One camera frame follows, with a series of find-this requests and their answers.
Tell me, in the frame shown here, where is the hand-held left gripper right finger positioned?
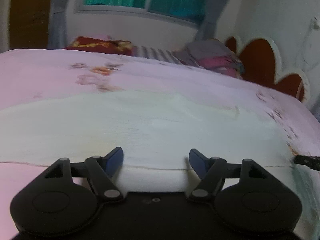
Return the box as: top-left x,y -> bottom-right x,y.
188,148 -> 270,203

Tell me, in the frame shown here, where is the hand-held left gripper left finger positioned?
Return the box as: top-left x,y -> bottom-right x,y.
44,147 -> 125,202

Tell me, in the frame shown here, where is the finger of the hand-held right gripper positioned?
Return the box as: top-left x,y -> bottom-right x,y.
294,155 -> 320,171

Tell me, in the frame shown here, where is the white small garment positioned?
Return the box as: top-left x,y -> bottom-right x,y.
0,89 -> 300,193

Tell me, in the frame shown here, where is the pile of folded clothes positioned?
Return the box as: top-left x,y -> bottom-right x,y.
174,39 -> 246,79

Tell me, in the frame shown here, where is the pink floral bedsheet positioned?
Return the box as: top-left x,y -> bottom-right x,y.
0,48 -> 320,240

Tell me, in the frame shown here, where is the red and white headboard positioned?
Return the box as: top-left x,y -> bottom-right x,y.
225,35 -> 312,104

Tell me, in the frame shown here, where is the grey striped pillow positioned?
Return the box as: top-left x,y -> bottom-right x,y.
136,45 -> 180,64

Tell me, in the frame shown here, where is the red patterned pillow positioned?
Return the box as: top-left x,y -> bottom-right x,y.
62,36 -> 133,56

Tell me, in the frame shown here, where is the grey curtain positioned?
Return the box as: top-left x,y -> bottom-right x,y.
47,0 -> 75,50
194,0 -> 247,43

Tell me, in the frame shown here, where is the brown wooden door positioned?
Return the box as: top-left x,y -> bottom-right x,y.
9,0 -> 54,51

